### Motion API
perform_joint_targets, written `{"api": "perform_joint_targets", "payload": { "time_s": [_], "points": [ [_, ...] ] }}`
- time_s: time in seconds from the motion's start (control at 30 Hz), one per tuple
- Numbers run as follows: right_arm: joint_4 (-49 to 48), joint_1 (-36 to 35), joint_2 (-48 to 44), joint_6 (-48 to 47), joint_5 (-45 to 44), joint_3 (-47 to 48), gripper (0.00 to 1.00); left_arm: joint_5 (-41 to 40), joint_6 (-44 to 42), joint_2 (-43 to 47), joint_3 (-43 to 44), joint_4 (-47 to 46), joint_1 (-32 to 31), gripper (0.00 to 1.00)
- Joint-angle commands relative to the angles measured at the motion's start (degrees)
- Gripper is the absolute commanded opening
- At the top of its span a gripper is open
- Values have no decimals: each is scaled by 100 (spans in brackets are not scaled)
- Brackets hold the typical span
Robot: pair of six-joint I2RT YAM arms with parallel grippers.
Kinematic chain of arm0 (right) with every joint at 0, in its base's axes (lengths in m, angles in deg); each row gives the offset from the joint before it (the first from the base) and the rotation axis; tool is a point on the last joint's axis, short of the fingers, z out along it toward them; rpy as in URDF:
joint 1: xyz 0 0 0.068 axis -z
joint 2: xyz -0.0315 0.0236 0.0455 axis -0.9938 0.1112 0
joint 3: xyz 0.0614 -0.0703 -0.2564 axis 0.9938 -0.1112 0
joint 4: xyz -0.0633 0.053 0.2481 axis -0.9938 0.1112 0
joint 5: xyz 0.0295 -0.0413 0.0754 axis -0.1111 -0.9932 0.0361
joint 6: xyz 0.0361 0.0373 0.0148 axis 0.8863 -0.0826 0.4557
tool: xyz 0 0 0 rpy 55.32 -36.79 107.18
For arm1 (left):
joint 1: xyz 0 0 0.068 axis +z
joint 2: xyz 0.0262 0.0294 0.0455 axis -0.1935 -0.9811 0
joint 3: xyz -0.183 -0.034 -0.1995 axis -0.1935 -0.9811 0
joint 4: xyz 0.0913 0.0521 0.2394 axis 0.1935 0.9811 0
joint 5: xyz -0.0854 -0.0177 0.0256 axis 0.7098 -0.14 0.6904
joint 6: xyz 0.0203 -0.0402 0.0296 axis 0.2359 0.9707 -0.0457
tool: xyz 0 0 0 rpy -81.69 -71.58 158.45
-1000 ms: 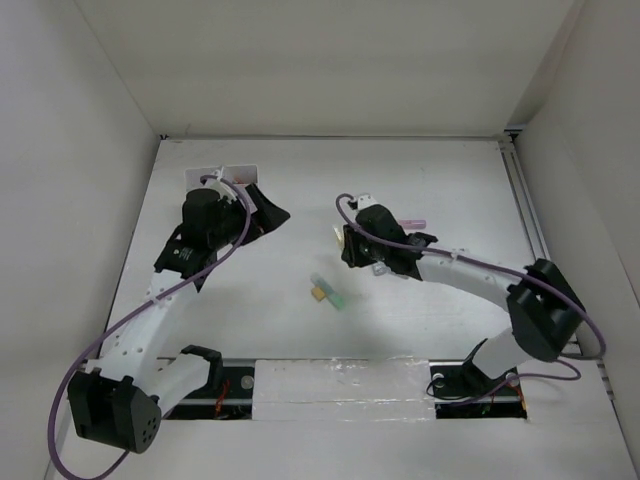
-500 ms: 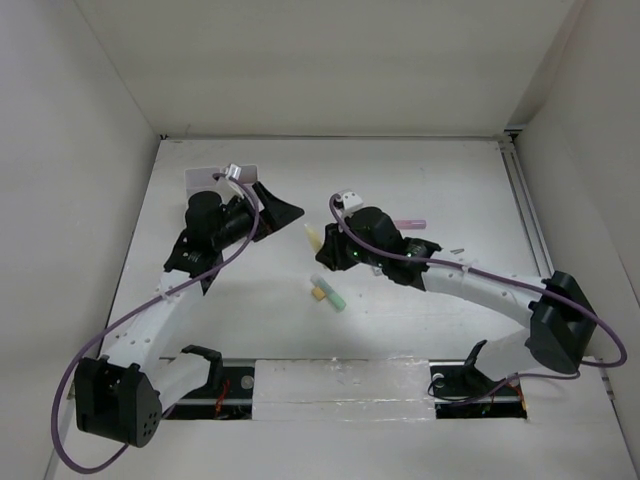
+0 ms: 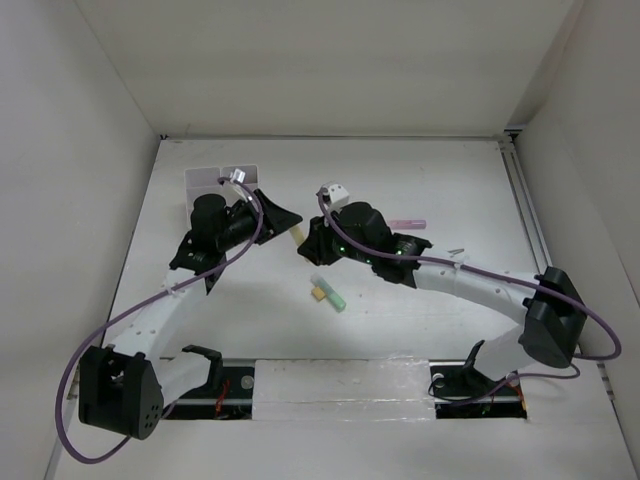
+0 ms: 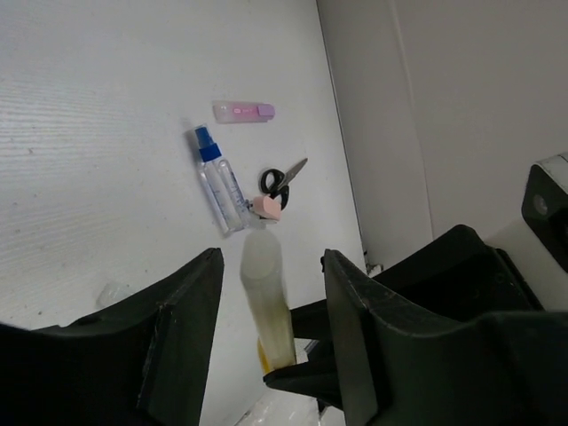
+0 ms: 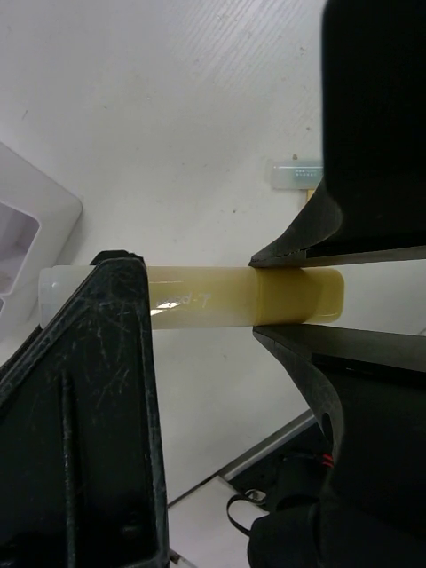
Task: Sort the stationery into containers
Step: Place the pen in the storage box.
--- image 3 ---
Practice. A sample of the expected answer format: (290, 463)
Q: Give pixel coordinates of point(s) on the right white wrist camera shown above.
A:
(334, 196)

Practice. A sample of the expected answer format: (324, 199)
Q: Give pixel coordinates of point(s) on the pink highlighter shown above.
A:
(408, 224)

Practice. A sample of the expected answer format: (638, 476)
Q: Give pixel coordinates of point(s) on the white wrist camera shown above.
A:
(236, 175)
(334, 196)

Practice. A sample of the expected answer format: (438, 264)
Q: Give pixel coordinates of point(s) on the aluminium rail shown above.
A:
(523, 199)

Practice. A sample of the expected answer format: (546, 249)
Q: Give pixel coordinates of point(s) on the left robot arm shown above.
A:
(125, 386)

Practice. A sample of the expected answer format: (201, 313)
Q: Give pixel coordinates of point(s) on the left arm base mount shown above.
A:
(231, 400)

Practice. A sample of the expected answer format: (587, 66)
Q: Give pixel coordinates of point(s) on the yellow highlighter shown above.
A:
(297, 235)

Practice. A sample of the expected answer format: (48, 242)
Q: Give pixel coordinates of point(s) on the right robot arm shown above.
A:
(543, 307)

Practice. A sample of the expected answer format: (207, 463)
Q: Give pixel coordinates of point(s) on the green highlighter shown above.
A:
(333, 298)

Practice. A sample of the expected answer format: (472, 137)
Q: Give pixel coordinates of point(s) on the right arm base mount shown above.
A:
(463, 394)

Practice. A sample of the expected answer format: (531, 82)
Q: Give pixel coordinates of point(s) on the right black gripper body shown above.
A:
(329, 249)

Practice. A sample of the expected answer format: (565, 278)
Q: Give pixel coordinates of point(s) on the yellow eraser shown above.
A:
(318, 293)

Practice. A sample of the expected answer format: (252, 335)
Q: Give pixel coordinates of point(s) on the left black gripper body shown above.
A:
(241, 226)

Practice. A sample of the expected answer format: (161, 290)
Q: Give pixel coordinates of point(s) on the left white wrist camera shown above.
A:
(236, 175)

